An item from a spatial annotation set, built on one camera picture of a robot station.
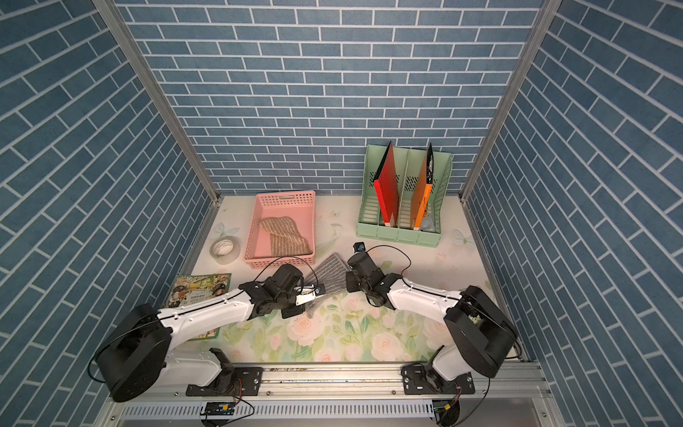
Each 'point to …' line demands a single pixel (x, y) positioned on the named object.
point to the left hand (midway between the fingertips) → (309, 297)
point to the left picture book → (189, 288)
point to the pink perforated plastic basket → (301, 206)
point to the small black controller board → (219, 408)
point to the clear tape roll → (224, 250)
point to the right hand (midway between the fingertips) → (351, 274)
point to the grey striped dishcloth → (331, 273)
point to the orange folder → (421, 196)
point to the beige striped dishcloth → (285, 237)
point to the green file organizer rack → (408, 164)
